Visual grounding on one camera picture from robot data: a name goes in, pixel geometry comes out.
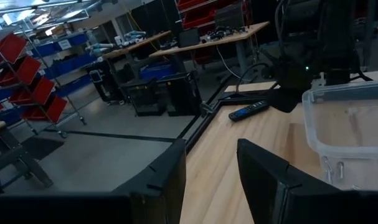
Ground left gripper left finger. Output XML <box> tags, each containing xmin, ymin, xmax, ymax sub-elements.
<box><xmin>0</xmin><ymin>139</ymin><xmax>187</xmax><ymax>224</ymax></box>

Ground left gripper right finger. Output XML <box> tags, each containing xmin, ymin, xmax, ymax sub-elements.
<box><xmin>237</xmin><ymin>138</ymin><xmax>378</xmax><ymax>224</ymax></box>

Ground clear plastic bin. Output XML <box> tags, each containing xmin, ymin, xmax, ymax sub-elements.
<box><xmin>302</xmin><ymin>80</ymin><xmax>378</xmax><ymax>191</ymax></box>

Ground black remote control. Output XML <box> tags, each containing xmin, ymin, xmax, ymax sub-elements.
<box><xmin>228</xmin><ymin>100</ymin><xmax>270</xmax><ymax>123</ymax></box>

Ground wooden workbench with equipment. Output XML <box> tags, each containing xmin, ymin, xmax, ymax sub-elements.
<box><xmin>149</xmin><ymin>21</ymin><xmax>270</xmax><ymax>77</ymax></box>

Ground black mesh computer case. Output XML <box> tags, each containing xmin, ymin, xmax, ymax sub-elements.
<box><xmin>120</xmin><ymin>77</ymin><xmax>167</xmax><ymax>118</ymax></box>

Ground small black desk screen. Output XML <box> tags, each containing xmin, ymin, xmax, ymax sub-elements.
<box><xmin>177</xmin><ymin>27</ymin><xmax>202</xmax><ymax>48</ymax></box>

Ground blue storage tote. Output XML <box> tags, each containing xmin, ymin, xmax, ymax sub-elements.
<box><xmin>139</xmin><ymin>60</ymin><xmax>177</xmax><ymax>81</ymax></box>

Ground black rolling cabinet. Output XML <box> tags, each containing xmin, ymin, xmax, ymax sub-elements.
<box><xmin>85</xmin><ymin>60</ymin><xmax>121</xmax><ymax>104</ymax></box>

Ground background wooden table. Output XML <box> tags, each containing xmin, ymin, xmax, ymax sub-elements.
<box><xmin>100</xmin><ymin>30</ymin><xmax>172</xmax><ymax>78</ymax></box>

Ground wooden-top black stool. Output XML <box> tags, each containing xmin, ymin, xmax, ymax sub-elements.
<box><xmin>0</xmin><ymin>120</ymin><xmax>55</xmax><ymax>189</ymax></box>

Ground blue storage bins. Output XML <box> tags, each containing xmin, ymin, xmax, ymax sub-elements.
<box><xmin>0</xmin><ymin>32</ymin><xmax>98</xmax><ymax>125</ymax></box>

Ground red tilted bin shelf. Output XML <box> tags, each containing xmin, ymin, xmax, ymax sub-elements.
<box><xmin>0</xmin><ymin>30</ymin><xmax>87</xmax><ymax>139</ymax></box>

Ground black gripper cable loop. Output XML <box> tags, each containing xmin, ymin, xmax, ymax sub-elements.
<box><xmin>235</xmin><ymin>62</ymin><xmax>271</xmax><ymax>93</ymax></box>

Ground white hanging desk cable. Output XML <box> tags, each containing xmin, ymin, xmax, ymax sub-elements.
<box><xmin>215</xmin><ymin>45</ymin><xmax>241</xmax><ymax>80</ymax></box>

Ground grey metal post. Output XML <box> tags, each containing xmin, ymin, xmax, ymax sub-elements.
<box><xmin>201</xmin><ymin>101</ymin><xmax>215</xmax><ymax>115</ymax></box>

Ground black aluminium table frame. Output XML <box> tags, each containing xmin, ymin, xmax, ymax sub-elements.
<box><xmin>176</xmin><ymin>73</ymin><xmax>280</xmax><ymax>153</ymax></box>

